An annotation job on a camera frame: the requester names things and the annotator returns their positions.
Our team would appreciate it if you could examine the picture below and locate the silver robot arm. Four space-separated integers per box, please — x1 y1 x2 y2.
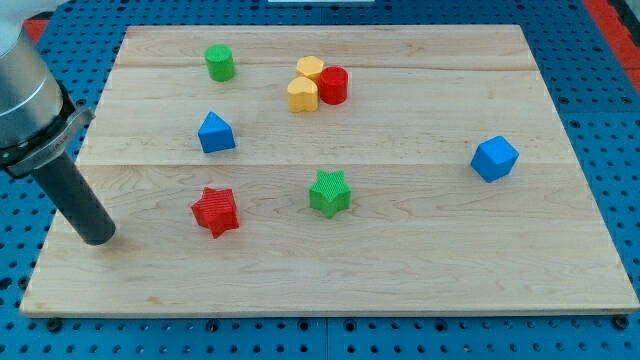
1 0 94 178

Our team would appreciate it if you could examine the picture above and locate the green star block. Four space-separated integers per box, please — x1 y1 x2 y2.
309 169 352 219

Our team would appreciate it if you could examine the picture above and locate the red star block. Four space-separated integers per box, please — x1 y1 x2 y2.
191 187 240 239

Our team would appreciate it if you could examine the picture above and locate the wooden board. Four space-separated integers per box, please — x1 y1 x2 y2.
21 25 639 318

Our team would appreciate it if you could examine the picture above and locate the yellow heart block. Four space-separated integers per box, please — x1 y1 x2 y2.
287 76 319 113

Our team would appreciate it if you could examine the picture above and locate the red cylinder block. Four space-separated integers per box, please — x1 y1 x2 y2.
319 66 349 105

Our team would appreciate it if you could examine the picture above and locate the yellow hexagon block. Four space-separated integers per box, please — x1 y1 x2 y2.
296 56 325 84

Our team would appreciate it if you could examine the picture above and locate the blue triangular block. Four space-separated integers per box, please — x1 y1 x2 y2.
197 112 236 153

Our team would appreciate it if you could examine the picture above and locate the green cylinder block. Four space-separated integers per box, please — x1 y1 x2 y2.
204 44 235 82

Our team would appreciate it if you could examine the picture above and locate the blue cube block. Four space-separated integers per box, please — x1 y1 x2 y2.
470 135 519 183

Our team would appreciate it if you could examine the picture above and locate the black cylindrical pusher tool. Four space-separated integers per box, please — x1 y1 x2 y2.
32 152 116 246

